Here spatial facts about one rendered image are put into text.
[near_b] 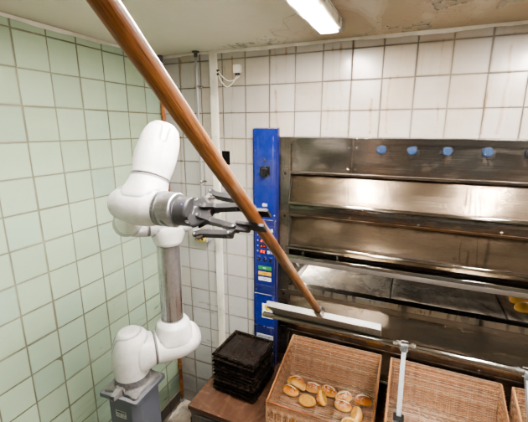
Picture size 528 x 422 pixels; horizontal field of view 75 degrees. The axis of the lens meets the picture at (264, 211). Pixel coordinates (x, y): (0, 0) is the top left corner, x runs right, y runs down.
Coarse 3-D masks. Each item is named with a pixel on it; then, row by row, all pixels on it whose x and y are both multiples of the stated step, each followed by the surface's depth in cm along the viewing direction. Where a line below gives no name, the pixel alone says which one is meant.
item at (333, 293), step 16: (288, 288) 220; (320, 288) 214; (368, 304) 202; (384, 304) 198; (400, 304) 195; (416, 304) 195; (464, 320) 183; (480, 320) 180; (496, 320) 179; (512, 320) 179
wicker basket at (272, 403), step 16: (288, 352) 215; (304, 352) 220; (352, 352) 208; (368, 352) 205; (288, 368) 218; (320, 368) 215; (336, 368) 212; (352, 368) 208; (368, 368) 205; (272, 384) 192; (320, 384) 215; (336, 384) 211; (352, 384) 208; (272, 400) 194; (288, 400) 203; (272, 416) 192; (288, 416) 181; (304, 416) 177; (320, 416) 192; (336, 416) 192; (368, 416) 192
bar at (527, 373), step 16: (288, 320) 182; (304, 320) 180; (352, 336) 170; (368, 336) 167; (432, 352) 156; (448, 352) 154; (400, 368) 157; (496, 368) 147; (512, 368) 144; (400, 384) 154; (400, 400) 150; (400, 416) 147
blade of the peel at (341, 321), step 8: (272, 304) 172; (280, 304) 171; (280, 312) 180; (288, 312) 173; (296, 312) 167; (304, 312) 165; (312, 312) 164; (312, 320) 175; (320, 320) 169; (328, 320) 163; (336, 320) 160; (344, 320) 158; (352, 320) 157; (360, 320) 156; (344, 328) 172; (352, 328) 167; (360, 328) 161; (368, 328) 156; (376, 328) 153
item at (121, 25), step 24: (96, 0) 35; (120, 0) 36; (120, 24) 37; (144, 48) 40; (144, 72) 42; (168, 96) 46; (192, 120) 50; (192, 144) 54; (216, 168) 59; (240, 192) 67; (264, 240) 86; (288, 264) 102
